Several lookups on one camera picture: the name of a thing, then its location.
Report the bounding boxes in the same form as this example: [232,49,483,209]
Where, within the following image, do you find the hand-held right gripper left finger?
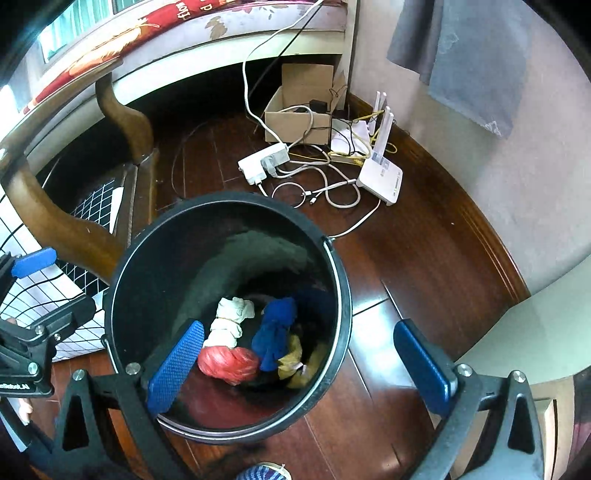
[48,320,206,480]

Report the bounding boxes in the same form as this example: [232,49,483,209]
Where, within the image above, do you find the yellow network cable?
[291,115,398,168]

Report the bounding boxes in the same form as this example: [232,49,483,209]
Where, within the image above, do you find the yellow cloth piece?
[277,335,331,388]

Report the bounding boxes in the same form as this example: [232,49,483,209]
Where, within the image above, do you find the wooden chair frame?
[0,74,160,289]

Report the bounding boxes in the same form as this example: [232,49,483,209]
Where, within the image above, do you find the black plastic bucket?
[102,193,354,446]

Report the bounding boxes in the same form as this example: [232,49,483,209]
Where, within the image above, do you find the blue patterned slipper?
[236,463,293,480]

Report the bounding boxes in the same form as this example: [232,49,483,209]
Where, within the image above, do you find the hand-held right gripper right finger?
[394,318,549,480]

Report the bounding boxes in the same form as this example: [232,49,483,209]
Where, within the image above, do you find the grey hanging cloth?
[387,0,532,139]

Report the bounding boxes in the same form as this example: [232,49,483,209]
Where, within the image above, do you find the white network box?
[330,117,372,155]

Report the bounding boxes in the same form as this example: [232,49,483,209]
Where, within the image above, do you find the red cloth bundle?
[198,346,262,384]

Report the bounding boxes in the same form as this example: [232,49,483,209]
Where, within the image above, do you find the open cardboard box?
[264,63,348,145]

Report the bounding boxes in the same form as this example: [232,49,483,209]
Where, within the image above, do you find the white checked tablecloth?
[0,159,126,365]

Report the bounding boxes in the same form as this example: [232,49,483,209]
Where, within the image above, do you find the white router cable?
[330,200,382,240]

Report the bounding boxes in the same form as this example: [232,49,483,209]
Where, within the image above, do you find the coiled white charging cable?
[272,165,362,211]

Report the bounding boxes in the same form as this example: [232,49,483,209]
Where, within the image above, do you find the large window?
[37,0,137,65]

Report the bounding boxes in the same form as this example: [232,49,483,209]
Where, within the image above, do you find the white cloth piece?
[203,296,256,350]

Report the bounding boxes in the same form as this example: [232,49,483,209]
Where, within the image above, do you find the white cabinet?
[455,281,591,480]

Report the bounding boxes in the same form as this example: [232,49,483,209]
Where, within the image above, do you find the white power strip cord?
[242,0,325,149]

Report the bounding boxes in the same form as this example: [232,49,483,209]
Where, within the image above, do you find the thin grey cable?
[170,121,209,200]

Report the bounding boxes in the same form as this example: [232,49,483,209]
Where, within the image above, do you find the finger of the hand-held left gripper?
[0,295,97,356]
[0,247,58,289]

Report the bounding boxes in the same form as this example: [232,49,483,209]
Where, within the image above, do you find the white router with antennas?
[355,91,403,206]

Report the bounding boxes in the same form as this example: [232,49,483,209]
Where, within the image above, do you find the red and yellow printed blanket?
[18,0,197,116]

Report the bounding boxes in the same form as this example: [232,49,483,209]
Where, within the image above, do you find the white power strip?
[238,142,291,186]

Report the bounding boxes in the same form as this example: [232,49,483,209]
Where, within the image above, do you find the blue cloth piece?
[252,296,298,374]

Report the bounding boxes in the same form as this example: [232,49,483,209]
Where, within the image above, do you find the black cable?
[276,0,326,63]

